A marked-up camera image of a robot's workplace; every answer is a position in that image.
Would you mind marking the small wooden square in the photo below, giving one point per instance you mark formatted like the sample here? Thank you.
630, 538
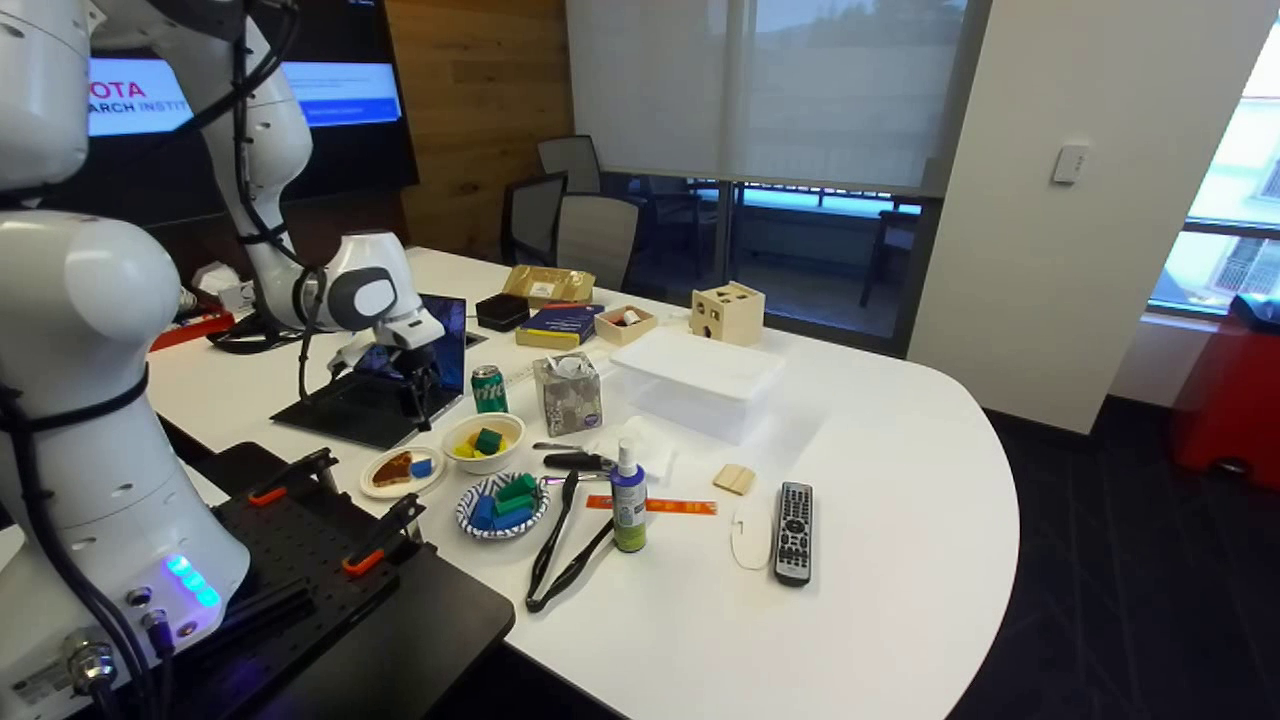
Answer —
735, 478

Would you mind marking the black mounting plate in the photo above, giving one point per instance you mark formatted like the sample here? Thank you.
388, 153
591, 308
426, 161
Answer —
334, 624

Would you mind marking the grey remote control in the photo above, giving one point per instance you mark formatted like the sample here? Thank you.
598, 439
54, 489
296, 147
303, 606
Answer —
794, 534

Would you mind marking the blue book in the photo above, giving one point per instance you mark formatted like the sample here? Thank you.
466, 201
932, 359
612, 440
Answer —
557, 327

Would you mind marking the small blue block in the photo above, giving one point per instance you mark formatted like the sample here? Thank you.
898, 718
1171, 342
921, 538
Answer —
420, 470

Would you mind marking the small black box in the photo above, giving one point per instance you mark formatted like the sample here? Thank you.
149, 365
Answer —
503, 314

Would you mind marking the wooden shape sorter cube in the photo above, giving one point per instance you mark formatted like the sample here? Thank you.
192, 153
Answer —
725, 314

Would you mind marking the green soda can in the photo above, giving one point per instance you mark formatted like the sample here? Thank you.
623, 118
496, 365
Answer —
490, 391

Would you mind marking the white light switch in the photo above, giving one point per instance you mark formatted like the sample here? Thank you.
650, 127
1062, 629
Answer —
1068, 161

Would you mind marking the red object on table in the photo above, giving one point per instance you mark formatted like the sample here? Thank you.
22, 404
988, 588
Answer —
184, 328

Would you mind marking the blue patterned paper plate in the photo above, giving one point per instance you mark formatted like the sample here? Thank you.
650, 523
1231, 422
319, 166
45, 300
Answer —
466, 512

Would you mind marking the black laptop blue screen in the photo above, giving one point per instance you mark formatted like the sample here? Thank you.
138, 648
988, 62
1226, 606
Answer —
354, 404

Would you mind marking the orange ruler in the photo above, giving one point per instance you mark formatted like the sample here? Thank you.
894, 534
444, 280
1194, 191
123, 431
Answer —
667, 507

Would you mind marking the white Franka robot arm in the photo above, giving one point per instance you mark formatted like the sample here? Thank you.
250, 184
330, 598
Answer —
83, 334

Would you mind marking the wall TV monitor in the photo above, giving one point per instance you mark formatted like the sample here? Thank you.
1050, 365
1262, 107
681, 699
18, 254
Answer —
354, 92

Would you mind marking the blue cylinder block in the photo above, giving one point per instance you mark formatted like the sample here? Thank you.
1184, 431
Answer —
482, 508

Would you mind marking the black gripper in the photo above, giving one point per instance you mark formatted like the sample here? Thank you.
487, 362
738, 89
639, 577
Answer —
392, 362

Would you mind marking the basket of items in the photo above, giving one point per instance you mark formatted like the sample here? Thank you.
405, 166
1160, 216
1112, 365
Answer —
547, 285

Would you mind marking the white box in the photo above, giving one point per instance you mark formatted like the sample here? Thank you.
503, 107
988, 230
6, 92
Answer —
702, 381

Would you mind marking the grey office chair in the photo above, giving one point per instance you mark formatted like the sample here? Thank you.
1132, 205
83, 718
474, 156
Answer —
598, 238
529, 215
574, 161

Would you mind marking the small wooden tray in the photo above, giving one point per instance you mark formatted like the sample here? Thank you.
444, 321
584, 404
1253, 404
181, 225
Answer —
624, 321

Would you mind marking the white roller blind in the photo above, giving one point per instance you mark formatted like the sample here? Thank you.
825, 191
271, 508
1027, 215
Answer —
774, 82

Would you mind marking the red furniture piece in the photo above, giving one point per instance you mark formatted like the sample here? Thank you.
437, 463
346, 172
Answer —
1234, 403

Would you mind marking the green cylinder block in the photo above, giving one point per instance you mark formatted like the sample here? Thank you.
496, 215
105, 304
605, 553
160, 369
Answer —
503, 499
527, 489

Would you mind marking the yellow plastic toy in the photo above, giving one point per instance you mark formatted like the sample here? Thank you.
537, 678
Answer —
463, 445

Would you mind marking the white bowl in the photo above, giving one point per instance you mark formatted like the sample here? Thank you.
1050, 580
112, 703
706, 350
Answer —
506, 463

